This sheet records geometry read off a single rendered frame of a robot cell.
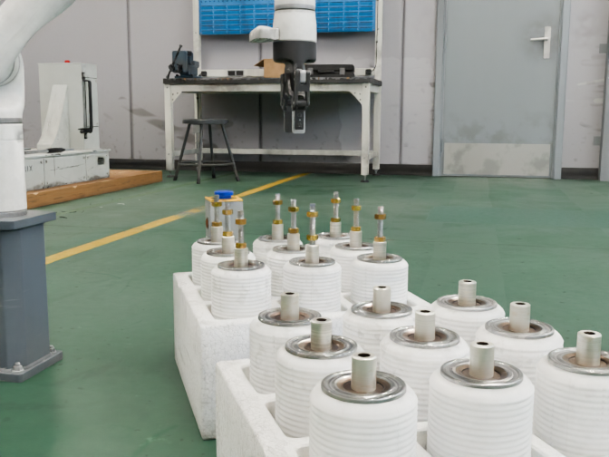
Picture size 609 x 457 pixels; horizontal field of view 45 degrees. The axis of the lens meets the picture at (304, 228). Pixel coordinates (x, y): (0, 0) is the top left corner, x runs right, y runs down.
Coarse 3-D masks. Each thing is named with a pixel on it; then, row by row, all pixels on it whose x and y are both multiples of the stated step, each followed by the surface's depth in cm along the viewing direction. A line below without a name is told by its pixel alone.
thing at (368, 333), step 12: (348, 312) 91; (348, 324) 89; (360, 324) 88; (372, 324) 87; (384, 324) 87; (396, 324) 87; (408, 324) 88; (348, 336) 89; (360, 336) 88; (372, 336) 87; (372, 348) 87
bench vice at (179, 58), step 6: (174, 54) 555; (180, 54) 554; (186, 54) 554; (192, 54) 564; (174, 60) 543; (180, 60) 554; (186, 60) 555; (192, 60) 565; (174, 66) 545; (180, 66) 552; (186, 66) 555; (192, 66) 567; (198, 66) 579; (174, 72) 558; (180, 72) 556; (186, 72) 557; (192, 72) 567; (168, 78) 547
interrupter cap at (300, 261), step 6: (294, 258) 122; (300, 258) 122; (324, 258) 122; (330, 258) 122; (294, 264) 118; (300, 264) 118; (306, 264) 117; (312, 264) 118; (318, 264) 117; (324, 264) 118; (330, 264) 118
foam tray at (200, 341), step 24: (192, 288) 133; (192, 312) 118; (336, 312) 117; (192, 336) 119; (216, 336) 110; (240, 336) 111; (192, 360) 120; (216, 360) 111; (192, 384) 121; (192, 408) 123; (216, 432) 112
